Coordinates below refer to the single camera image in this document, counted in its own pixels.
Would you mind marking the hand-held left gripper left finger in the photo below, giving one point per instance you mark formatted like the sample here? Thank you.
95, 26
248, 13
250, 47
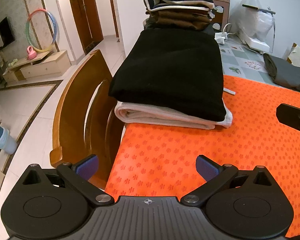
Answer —
88, 167

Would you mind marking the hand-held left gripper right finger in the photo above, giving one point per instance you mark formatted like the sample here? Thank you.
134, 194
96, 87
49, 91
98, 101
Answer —
207, 168

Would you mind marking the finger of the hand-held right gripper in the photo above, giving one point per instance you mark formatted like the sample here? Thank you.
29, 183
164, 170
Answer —
292, 116

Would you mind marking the black knit garment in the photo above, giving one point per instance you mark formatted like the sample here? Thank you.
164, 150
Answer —
165, 75

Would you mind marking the orange patterned mat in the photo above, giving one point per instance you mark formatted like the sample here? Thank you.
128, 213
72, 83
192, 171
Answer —
190, 145

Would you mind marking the grey folded garment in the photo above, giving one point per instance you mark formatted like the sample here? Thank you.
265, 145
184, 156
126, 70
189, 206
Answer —
285, 72

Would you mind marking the white folded garment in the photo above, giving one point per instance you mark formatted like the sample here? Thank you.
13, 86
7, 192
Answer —
165, 118

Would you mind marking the white fabric strip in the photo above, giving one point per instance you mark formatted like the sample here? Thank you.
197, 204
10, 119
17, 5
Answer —
229, 91

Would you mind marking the wooden chair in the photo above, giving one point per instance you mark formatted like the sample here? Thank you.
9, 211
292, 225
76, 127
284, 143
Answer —
72, 100

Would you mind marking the checked tablecloth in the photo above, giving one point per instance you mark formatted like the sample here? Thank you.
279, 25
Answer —
240, 62

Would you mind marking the white flat box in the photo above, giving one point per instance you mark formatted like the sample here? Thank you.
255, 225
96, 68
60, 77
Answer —
258, 45

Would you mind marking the blue trash bin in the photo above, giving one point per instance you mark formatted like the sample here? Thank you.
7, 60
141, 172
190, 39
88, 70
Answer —
3, 142

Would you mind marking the white power strip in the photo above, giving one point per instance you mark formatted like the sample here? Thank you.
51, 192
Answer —
220, 40

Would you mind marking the white plastic bag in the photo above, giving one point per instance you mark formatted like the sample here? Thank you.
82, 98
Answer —
250, 20

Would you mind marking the cream TV cabinet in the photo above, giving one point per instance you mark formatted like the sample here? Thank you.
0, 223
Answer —
40, 67

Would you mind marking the dark slim bar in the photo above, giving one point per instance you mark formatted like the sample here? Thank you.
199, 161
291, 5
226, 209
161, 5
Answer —
257, 8

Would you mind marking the water dispenser cabinet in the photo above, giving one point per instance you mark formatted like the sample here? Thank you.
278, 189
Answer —
221, 7

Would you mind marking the colourful hula hoop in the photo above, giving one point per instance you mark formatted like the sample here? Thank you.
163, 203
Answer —
55, 27

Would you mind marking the brown wooden door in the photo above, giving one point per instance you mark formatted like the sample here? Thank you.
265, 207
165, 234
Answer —
86, 17

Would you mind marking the brown folded garment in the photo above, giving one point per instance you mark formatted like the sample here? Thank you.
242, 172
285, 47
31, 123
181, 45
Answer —
175, 17

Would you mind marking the wall television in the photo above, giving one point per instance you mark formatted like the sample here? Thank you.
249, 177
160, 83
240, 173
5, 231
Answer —
6, 32

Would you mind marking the wooden door frame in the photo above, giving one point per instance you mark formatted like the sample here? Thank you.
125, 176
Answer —
113, 10

